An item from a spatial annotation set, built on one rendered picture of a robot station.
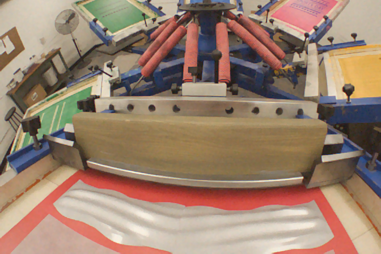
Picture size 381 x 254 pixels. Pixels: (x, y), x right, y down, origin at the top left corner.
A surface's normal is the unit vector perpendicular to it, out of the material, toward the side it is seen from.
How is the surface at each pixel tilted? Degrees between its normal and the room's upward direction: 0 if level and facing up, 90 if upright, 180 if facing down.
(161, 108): 58
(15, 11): 90
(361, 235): 32
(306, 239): 7
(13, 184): 90
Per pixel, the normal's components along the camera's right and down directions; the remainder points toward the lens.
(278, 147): -0.15, 0.22
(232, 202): -0.01, -0.97
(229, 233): 0.02, -0.66
